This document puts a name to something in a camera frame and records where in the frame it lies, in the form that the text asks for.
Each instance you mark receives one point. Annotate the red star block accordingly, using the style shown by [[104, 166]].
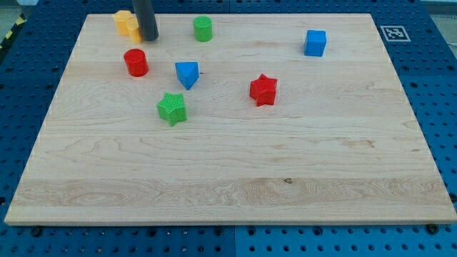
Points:
[[263, 90]]

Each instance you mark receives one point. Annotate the green star block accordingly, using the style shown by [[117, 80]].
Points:
[[172, 108]]

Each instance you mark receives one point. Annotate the light wooden board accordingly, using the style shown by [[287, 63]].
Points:
[[340, 146]]

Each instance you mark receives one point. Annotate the blue triangle block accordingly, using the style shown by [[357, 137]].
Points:
[[187, 73]]

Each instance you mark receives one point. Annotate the green cylinder block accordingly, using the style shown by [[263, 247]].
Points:
[[203, 30]]

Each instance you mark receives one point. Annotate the red cylinder block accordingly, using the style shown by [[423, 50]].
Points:
[[136, 62]]

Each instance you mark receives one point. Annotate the blue cube block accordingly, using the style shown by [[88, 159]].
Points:
[[315, 43]]

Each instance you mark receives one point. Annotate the yellow heart block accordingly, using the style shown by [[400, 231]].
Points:
[[133, 30]]

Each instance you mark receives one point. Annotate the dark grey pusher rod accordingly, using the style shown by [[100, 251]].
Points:
[[145, 15]]

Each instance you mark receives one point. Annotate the yellow hexagon block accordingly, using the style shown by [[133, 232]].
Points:
[[120, 19]]

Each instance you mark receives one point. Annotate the white fiducial marker tag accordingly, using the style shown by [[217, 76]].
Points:
[[394, 33]]

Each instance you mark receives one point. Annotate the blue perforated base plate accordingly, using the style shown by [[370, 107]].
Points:
[[32, 68]]

